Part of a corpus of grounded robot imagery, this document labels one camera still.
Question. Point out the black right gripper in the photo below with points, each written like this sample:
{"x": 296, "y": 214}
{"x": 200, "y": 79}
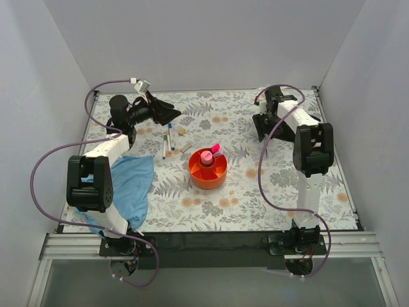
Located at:
{"x": 264, "y": 125}

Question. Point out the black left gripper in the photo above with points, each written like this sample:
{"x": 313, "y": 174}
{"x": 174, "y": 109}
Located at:
{"x": 156, "y": 110}

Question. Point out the blue capped marker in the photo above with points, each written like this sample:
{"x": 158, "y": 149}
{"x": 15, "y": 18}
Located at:
{"x": 171, "y": 137}

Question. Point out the light purple marker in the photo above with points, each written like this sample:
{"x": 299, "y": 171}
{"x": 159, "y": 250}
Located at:
{"x": 218, "y": 154}

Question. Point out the pink capped glue bottle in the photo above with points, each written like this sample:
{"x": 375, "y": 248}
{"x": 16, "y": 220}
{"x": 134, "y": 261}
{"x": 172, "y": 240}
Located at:
{"x": 206, "y": 158}

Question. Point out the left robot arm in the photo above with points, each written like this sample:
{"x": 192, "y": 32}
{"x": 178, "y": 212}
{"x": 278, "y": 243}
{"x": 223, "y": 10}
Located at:
{"x": 120, "y": 140}

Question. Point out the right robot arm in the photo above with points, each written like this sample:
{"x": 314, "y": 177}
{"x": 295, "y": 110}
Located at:
{"x": 281, "y": 117}

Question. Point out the orange capped marker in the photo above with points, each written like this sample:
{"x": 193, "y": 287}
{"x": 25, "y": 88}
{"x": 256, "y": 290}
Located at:
{"x": 168, "y": 141}

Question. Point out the green capped marker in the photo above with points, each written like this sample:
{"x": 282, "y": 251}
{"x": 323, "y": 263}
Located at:
{"x": 164, "y": 147}

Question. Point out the black folded cloth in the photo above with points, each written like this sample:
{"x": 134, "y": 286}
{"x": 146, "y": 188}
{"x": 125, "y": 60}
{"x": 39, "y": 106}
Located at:
{"x": 284, "y": 132}

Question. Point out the small tan eraser block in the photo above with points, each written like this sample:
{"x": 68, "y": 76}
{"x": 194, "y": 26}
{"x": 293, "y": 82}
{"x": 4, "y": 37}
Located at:
{"x": 182, "y": 131}

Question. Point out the light blue cloth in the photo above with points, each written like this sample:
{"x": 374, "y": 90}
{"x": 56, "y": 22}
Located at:
{"x": 110, "y": 196}

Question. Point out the orange round divided organizer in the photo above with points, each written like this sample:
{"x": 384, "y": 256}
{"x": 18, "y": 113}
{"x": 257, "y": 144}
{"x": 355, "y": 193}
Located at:
{"x": 208, "y": 178}

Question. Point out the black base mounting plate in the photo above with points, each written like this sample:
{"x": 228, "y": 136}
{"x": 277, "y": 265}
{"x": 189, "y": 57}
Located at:
{"x": 228, "y": 249}

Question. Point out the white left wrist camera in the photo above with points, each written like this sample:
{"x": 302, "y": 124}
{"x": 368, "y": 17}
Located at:
{"x": 142, "y": 86}

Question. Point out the aluminium front rail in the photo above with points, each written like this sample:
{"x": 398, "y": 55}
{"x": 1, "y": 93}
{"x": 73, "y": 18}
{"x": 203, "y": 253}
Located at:
{"x": 77, "y": 246}

